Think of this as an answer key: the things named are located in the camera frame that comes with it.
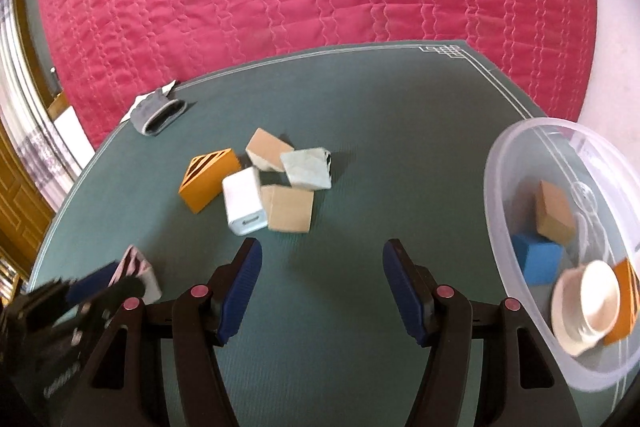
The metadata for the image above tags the pinkish white striped block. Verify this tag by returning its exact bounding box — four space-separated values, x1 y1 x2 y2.
108 245 162 305

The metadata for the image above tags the white bowl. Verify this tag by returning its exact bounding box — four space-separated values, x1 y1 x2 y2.
551 260 620 358

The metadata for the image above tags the orange striped wedge block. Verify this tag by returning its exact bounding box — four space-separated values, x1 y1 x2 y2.
179 148 241 213

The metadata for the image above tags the blue wooden block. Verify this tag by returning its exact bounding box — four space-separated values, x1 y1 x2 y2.
511 233 564 286

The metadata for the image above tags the white power adapter cube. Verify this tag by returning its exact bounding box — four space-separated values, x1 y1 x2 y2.
222 167 268 236

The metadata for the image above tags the brown wooden rectangular block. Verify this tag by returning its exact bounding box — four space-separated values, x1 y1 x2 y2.
535 180 576 246

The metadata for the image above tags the tan wooden wedge block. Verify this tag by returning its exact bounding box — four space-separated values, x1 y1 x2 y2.
262 184 314 233

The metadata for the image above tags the tan wooden triangle block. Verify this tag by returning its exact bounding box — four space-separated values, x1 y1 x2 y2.
245 128 294 172

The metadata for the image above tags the white zebra-striped block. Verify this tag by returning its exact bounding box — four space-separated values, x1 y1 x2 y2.
280 147 332 191

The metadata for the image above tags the wooden furniture at left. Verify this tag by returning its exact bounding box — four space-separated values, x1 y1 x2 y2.
0 0 76 303

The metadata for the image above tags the clear plastic bowl container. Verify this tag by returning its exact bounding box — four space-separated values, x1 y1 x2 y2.
484 117 639 392

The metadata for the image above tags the white paper sheet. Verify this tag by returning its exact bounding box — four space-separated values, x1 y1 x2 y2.
119 80 177 124

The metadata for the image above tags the green table mat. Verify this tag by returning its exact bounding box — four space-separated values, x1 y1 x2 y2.
27 38 640 427

